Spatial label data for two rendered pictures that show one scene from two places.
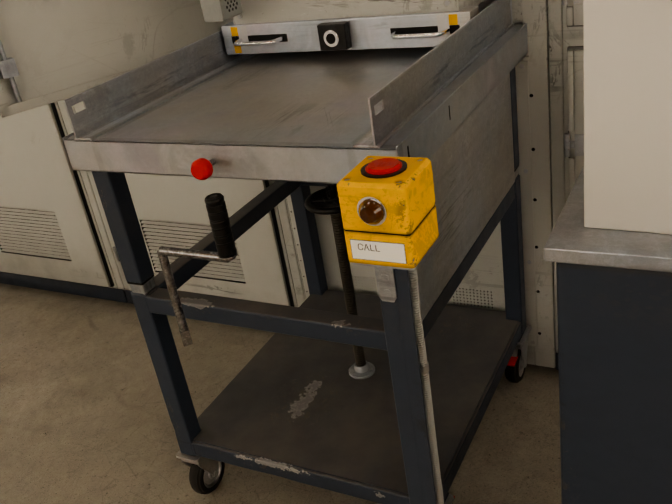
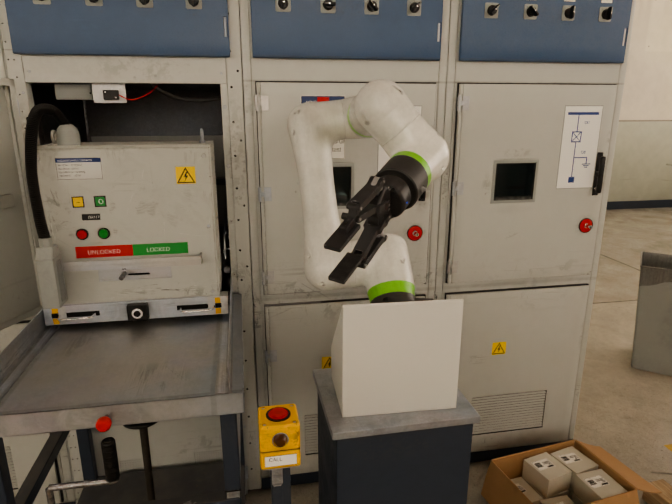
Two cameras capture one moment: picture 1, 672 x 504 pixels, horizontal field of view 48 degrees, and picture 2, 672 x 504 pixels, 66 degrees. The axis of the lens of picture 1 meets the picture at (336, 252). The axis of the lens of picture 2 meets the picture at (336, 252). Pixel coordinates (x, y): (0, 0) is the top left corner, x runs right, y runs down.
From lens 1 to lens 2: 0.55 m
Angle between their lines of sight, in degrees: 40
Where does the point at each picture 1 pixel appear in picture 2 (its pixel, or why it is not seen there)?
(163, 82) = (15, 356)
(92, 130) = not seen: outside the picture
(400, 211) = (296, 437)
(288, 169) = (167, 413)
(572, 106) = (268, 335)
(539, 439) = not seen: outside the picture
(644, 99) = (369, 356)
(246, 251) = (22, 462)
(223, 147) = (117, 406)
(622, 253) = (368, 429)
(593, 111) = (347, 363)
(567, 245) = (342, 429)
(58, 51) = not seen: outside the picture
